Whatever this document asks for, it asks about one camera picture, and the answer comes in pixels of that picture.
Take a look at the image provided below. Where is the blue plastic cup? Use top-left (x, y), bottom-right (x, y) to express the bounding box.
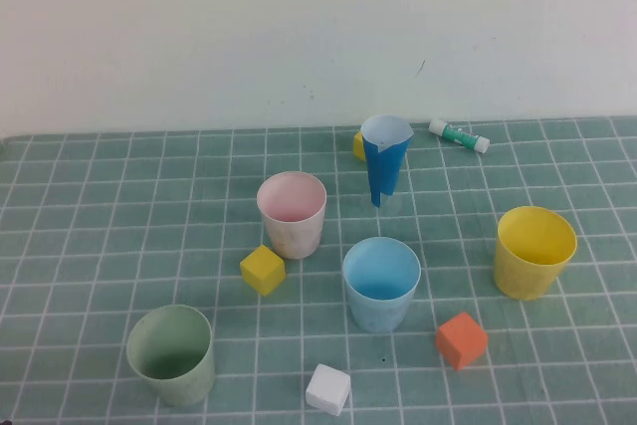
top-left (341, 237), bottom-right (422, 334)

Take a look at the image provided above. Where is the yellow plastic cup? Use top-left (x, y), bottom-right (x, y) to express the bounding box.
top-left (493, 205), bottom-right (578, 302)

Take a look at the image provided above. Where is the green plastic cup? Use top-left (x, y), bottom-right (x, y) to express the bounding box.
top-left (125, 304), bottom-right (216, 408)

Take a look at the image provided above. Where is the pink plastic cup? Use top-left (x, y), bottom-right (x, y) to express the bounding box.
top-left (256, 170), bottom-right (328, 261)

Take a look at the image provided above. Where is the blue paper cone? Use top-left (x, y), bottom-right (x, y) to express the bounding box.
top-left (360, 114), bottom-right (415, 208)

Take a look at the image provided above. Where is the clear plastic cup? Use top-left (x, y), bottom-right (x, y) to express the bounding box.
top-left (361, 185), bottom-right (402, 213)

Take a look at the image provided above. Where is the green white glue stick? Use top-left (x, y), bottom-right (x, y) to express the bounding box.
top-left (428, 118), bottom-right (491, 153)

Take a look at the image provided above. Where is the white foam cube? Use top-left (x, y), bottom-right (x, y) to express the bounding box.
top-left (305, 363), bottom-right (352, 417)

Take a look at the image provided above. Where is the orange foam cube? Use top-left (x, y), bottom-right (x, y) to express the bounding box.
top-left (435, 311), bottom-right (490, 372)

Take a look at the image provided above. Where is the green checkered tablecloth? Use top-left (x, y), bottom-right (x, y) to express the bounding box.
top-left (0, 115), bottom-right (637, 425)

